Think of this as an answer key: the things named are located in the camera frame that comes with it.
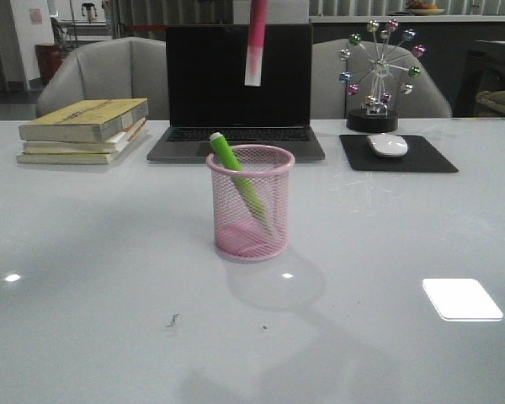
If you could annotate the green highlighter pen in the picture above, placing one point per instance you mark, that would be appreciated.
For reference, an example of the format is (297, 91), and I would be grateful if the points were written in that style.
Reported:
(244, 186)

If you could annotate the pink highlighter pen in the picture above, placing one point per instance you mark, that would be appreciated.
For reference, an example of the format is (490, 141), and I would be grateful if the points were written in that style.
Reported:
(255, 42)

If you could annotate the pink mesh pen holder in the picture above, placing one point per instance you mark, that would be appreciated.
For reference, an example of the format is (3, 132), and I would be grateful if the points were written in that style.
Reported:
(237, 234)

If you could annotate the grey open laptop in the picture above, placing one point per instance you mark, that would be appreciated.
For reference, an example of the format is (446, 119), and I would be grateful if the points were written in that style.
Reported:
(206, 66)

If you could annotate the white computer mouse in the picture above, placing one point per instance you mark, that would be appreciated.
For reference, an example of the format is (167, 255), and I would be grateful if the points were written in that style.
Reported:
(387, 145)

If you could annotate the middle cream book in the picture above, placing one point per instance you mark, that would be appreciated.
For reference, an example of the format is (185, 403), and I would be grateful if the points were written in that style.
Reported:
(114, 144)

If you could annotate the right grey armchair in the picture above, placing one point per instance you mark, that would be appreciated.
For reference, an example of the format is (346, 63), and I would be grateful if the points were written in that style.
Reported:
(330, 101)

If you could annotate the grey armchair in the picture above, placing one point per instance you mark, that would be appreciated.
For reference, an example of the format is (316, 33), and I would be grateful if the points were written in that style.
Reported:
(131, 67)
(330, 101)

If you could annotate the black mouse pad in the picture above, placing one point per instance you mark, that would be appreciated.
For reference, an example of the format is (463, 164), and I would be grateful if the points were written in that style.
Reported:
(421, 157)

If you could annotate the left grey armchair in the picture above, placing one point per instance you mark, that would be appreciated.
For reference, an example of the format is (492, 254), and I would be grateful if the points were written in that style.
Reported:
(131, 67)

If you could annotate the top yellow book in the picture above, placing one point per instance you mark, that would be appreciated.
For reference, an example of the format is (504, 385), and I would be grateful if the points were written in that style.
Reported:
(86, 121)

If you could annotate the yellow book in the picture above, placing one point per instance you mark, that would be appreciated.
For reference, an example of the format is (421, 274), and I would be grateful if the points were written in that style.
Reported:
(86, 121)
(77, 158)

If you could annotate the ferris wheel desk toy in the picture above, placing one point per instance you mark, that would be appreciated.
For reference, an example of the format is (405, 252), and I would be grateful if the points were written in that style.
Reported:
(375, 114)

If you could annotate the bottom yellow book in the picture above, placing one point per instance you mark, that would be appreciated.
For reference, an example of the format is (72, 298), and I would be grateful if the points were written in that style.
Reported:
(77, 158)

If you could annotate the red bin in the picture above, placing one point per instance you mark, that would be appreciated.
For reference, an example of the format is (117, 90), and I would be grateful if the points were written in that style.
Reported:
(49, 60)

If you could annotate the fruit bowl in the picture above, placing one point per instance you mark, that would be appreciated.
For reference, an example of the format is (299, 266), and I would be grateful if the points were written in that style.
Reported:
(422, 8)

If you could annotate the dark side table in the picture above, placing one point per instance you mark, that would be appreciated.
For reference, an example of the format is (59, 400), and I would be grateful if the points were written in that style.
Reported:
(484, 70)

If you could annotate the beige cushion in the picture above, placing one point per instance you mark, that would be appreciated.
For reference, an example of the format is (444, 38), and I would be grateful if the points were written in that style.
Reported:
(493, 100)

